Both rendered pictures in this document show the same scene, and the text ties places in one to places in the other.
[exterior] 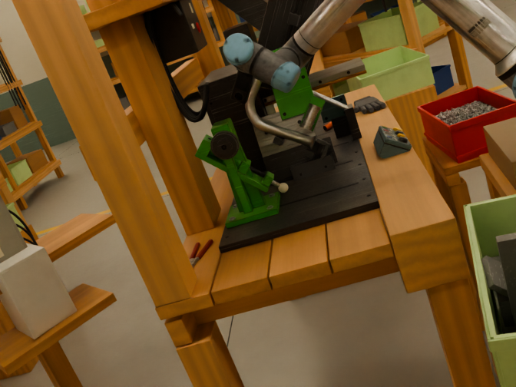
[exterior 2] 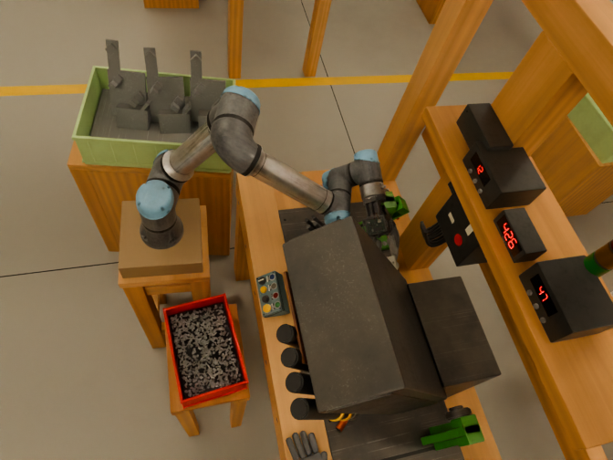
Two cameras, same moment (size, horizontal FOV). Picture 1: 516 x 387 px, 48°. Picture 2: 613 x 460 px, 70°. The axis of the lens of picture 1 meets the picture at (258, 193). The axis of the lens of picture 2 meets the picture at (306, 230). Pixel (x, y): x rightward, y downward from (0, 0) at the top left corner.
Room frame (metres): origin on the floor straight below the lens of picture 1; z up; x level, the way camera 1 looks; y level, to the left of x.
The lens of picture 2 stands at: (2.15, -0.77, 2.38)
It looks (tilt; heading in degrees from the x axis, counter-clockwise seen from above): 58 degrees down; 141
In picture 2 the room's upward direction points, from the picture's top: 17 degrees clockwise
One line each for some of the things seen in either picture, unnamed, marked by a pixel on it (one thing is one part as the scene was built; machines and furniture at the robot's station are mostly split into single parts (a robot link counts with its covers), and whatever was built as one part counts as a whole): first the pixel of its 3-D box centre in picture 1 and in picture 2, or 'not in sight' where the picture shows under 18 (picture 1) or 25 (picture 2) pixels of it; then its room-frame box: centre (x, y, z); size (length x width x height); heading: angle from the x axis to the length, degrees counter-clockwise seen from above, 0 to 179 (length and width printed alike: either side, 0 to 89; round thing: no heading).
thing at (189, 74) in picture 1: (160, 100); (503, 282); (1.96, 0.19, 1.23); 1.30 x 0.05 x 0.09; 169
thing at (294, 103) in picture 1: (289, 80); not in sight; (1.80, -0.22, 1.17); 0.13 x 0.12 x 0.20; 169
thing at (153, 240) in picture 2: not in sight; (161, 224); (1.28, -0.72, 0.98); 0.15 x 0.15 x 0.10
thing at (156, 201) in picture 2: not in sight; (157, 203); (1.27, -0.71, 1.10); 0.13 x 0.12 x 0.14; 149
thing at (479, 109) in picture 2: not in sight; (483, 133); (1.65, 0.10, 1.59); 0.15 x 0.07 x 0.07; 169
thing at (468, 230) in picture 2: (176, 30); (475, 224); (1.82, 0.06, 1.42); 0.17 x 0.12 x 0.15; 169
